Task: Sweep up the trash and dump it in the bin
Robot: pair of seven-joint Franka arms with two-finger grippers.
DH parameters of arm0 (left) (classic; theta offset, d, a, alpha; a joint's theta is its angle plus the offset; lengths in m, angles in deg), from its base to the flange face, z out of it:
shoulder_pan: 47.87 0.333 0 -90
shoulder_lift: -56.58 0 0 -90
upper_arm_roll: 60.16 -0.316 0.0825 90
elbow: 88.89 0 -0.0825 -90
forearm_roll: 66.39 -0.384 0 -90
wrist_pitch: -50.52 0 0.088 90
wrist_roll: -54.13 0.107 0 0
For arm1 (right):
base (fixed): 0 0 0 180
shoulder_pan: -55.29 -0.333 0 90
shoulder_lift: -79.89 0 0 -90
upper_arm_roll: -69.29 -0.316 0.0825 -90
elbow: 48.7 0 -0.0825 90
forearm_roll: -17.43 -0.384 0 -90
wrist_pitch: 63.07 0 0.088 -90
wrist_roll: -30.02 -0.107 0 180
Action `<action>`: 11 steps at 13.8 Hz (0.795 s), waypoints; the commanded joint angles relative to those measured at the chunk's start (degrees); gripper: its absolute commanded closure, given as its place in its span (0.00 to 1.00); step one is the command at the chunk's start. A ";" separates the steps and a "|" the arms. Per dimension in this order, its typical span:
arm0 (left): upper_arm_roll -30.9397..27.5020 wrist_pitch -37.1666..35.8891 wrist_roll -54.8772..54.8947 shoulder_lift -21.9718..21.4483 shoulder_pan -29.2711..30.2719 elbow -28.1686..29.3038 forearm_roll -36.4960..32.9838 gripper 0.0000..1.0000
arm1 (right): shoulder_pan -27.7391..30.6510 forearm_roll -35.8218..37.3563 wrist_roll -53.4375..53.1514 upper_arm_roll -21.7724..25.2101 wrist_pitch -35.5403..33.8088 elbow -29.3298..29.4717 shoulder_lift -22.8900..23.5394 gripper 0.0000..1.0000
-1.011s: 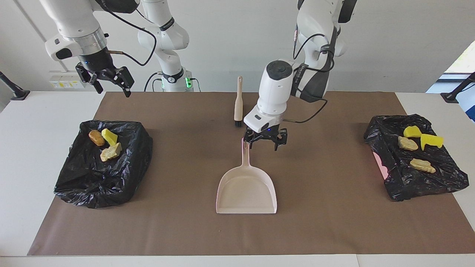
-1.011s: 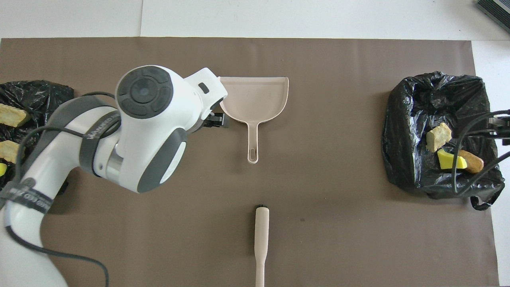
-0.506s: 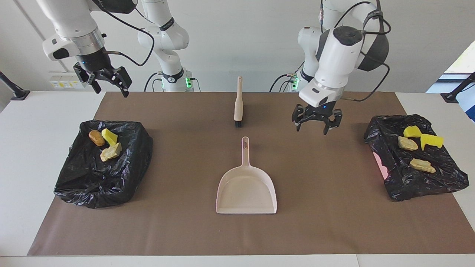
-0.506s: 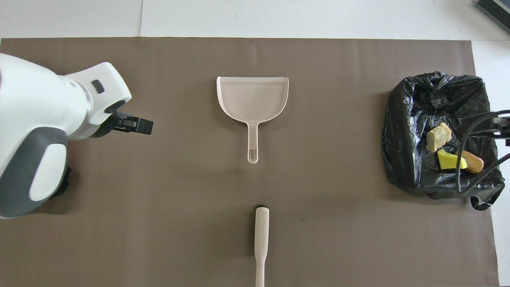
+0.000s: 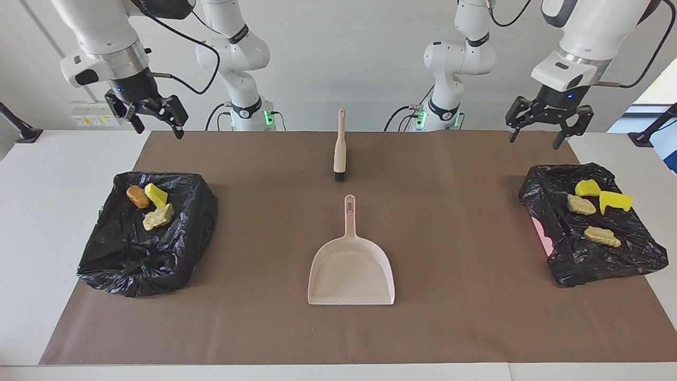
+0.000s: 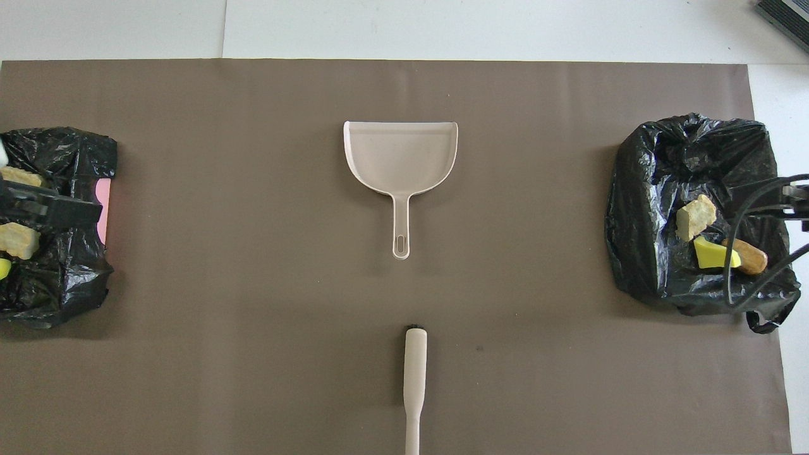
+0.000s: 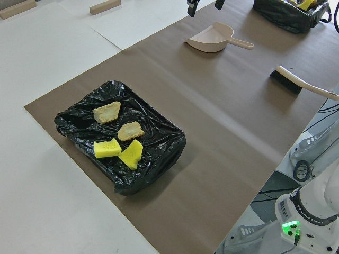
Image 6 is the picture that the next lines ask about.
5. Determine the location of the dark grey ribbed device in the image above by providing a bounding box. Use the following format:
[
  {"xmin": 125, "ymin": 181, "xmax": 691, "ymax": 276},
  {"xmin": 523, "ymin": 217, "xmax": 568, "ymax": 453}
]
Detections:
[{"xmin": 754, "ymin": 0, "xmax": 809, "ymax": 52}]

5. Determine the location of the brown oval sponge lump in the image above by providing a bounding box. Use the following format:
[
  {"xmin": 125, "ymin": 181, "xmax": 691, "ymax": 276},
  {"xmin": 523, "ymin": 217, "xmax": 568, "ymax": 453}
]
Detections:
[{"xmin": 722, "ymin": 237, "xmax": 769, "ymax": 276}]

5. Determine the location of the beige handled black bristle brush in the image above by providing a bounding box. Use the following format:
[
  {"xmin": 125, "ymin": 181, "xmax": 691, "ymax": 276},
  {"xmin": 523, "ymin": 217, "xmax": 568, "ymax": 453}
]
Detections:
[{"xmin": 403, "ymin": 324, "xmax": 429, "ymax": 455}]

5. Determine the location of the brown paper table mat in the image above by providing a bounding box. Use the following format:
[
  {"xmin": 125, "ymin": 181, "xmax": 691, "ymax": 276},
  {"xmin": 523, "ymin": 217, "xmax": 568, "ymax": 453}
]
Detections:
[{"xmin": 0, "ymin": 59, "xmax": 794, "ymax": 455}]

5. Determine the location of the pale jagged sponge scrap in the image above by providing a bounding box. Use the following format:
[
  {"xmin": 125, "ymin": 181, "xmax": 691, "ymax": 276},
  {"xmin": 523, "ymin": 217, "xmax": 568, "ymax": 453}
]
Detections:
[{"xmin": 676, "ymin": 194, "xmax": 718, "ymax": 243}]

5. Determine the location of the green and yellow sponge scrap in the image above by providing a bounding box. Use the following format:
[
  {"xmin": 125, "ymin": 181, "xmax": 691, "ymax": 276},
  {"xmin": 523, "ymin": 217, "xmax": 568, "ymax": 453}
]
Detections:
[{"xmin": 693, "ymin": 236, "xmax": 742, "ymax": 270}]

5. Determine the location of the beige plastic dustpan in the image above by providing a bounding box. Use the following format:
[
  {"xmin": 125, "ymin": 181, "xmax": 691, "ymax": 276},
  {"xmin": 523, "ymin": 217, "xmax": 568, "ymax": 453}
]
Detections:
[{"xmin": 343, "ymin": 121, "xmax": 459, "ymax": 260}]

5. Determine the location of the beige sponge scrap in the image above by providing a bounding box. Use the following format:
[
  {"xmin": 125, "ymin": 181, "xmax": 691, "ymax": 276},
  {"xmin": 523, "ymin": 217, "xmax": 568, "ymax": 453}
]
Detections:
[
  {"xmin": 0, "ymin": 222, "xmax": 42, "ymax": 260},
  {"xmin": 0, "ymin": 166, "xmax": 45, "ymax": 188}
]

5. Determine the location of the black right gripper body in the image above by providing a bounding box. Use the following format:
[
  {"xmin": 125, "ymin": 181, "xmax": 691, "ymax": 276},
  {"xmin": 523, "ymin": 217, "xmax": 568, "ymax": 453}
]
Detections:
[{"xmin": 782, "ymin": 180, "xmax": 809, "ymax": 221}]

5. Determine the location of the black bag lined bin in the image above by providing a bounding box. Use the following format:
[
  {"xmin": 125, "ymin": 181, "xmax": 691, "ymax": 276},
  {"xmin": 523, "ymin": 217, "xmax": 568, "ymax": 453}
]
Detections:
[{"xmin": 605, "ymin": 112, "xmax": 802, "ymax": 334}]

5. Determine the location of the black bag over pink bin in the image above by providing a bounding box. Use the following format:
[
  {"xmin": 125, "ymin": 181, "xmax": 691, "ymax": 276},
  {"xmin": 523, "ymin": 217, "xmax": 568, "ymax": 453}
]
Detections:
[{"xmin": 0, "ymin": 128, "xmax": 119, "ymax": 329}]

